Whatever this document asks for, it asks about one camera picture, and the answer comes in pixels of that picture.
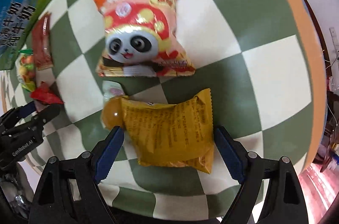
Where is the colourful candy bag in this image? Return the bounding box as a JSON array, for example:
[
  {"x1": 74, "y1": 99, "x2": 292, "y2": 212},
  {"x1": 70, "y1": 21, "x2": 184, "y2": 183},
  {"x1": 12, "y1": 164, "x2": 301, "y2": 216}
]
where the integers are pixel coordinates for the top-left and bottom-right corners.
[{"x1": 17, "y1": 49, "x2": 36, "y2": 92}]

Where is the yellow snack bag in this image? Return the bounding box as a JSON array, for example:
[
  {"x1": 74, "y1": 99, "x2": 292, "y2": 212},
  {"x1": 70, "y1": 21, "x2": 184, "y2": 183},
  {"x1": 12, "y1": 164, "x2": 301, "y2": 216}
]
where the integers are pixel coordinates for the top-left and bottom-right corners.
[{"x1": 121, "y1": 88, "x2": 214, "y2": 174}]

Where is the small red snack packet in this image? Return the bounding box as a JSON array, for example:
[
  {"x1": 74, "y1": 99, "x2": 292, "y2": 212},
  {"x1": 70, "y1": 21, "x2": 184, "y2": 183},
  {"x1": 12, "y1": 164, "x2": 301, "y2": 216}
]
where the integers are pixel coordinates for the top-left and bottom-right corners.
[{"x1": 30, "y1": 81, "x2": 64, "y2": 105}]

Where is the orange jelly cup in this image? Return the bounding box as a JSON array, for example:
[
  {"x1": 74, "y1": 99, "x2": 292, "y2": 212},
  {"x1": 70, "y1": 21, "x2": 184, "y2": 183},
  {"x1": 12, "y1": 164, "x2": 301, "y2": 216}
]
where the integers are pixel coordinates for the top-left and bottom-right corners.
[{"x1": 101, "y1": 97, "x2": 125, "y2": 130}]

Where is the green checkered table mat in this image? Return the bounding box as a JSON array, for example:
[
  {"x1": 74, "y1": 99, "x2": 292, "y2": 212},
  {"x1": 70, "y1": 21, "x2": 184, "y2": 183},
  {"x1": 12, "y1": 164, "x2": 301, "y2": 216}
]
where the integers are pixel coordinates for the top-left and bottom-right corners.
[{"x1": 0, "y1": 0, "x2": 328, "y2": 222}]

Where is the orange panda snack bag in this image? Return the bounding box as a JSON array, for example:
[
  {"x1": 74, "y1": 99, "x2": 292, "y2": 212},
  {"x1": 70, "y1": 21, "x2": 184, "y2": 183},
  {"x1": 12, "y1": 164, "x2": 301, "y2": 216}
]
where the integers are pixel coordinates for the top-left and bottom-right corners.
[{"x1": 94, "y1": 0, "x2": 195, "y2": 77}]

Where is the dark red snack packet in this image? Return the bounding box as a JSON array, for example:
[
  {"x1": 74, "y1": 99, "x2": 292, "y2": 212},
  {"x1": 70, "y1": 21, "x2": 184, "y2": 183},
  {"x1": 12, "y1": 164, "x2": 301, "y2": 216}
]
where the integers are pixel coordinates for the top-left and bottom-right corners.
[{"x1": 32, "y1": 12, "x2": 53, "y2": 71}]

